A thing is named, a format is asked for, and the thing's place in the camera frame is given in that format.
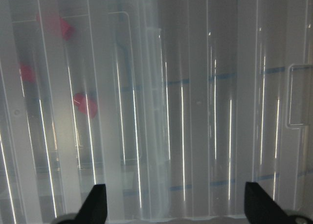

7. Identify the red block under lid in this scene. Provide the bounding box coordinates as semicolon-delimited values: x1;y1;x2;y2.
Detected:
20;64;36;83
73;93;97;118
36;13;75;41

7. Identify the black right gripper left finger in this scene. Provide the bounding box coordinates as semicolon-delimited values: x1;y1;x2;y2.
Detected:
76;184;108;224

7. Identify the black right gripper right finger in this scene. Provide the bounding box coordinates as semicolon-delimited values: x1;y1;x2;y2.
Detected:
244;182;289;224

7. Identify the clear plastic box lid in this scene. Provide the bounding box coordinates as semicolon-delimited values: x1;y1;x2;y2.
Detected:
0;0;313;224

